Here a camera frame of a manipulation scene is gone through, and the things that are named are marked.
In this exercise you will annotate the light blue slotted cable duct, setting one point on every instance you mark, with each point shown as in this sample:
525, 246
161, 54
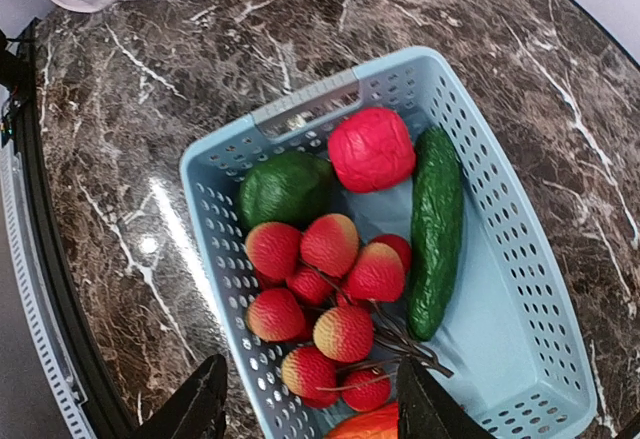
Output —
54, 361

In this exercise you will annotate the light blue plastic basket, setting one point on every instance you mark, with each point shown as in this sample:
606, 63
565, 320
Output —
510, 334

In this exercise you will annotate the green toy avocado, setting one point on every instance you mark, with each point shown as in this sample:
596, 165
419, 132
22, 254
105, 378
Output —
293, 188

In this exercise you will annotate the green toy cucumber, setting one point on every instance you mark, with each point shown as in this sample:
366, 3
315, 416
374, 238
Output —
436, 232

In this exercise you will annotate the black front rail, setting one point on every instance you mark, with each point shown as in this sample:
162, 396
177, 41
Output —
20, 124

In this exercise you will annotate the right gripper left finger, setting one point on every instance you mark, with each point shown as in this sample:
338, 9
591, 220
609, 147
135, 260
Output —
196, 409

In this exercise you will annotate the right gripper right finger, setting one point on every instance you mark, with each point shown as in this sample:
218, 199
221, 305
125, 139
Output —
426, 410

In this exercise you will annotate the red toy fruit ball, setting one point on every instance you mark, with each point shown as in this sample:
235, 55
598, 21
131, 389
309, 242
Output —
372, 151

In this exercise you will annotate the red lychee bunch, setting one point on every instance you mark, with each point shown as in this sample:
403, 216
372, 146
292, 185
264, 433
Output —
323, 291

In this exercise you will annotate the orange red toy mango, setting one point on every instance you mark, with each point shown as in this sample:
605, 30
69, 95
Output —
381, 423

